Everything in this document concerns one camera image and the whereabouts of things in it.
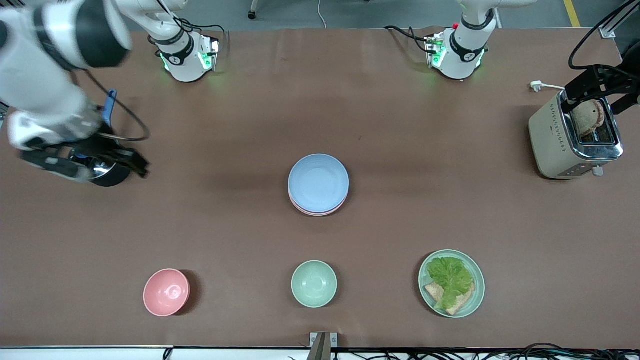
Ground blue plate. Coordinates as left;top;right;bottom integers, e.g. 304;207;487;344
288;153;350;212

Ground pink plate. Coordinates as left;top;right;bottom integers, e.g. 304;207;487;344
288;190;349;217

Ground dark blue saucepan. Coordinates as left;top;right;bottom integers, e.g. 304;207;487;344
89;89;132;188

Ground glass lid with blue knob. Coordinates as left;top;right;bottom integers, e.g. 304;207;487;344
87;162;113;180

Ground round brown bread slice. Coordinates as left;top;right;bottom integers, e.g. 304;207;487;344
571;99;607;137

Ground beige chrome toaster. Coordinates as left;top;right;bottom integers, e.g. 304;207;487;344
528;89;625;180

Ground brown table cover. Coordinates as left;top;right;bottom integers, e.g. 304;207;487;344
0;27;640;349

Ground pink bowl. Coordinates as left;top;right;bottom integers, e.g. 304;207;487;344
143;268;191;317

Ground green lettuce leaf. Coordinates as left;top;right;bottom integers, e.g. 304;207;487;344
426;256;475;311

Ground green plate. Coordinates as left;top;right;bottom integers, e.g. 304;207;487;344
418;249;486;319

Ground green bowl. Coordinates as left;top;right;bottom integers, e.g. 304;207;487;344
291;260;338;309

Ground white power plug with cord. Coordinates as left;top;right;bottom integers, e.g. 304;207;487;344
530;80;566;93

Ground aluminium frame profile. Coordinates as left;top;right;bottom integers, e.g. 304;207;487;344
598;0;632;39

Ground black base cable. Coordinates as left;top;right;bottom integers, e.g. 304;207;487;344
383;25;434;55
192;23;229;47

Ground grey metal mount bracket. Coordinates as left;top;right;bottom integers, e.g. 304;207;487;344
309;332;339;360

